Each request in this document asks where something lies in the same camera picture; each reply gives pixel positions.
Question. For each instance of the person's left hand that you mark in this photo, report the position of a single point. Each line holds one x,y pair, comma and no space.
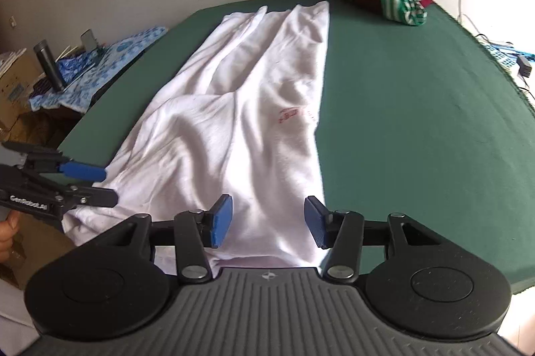
7,235

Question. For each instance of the black bottle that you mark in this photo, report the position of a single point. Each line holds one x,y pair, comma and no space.
49,65

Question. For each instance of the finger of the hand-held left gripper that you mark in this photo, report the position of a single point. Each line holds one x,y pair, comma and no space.
85,171
98,197

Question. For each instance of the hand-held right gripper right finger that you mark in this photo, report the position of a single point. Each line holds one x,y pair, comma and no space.
314,222

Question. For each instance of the blue patterned cloth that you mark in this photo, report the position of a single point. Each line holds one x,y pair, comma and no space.
104,63

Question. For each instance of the black power adapter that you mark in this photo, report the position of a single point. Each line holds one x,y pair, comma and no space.
525,65

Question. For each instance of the green felt table cover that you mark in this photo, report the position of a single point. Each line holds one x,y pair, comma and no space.
418,130

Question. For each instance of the cardboard box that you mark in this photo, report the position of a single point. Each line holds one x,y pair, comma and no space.
16,84

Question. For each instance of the white t-shirt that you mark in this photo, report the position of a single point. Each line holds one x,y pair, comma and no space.
234,122

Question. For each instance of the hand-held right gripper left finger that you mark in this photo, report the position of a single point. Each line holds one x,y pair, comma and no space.
221,220

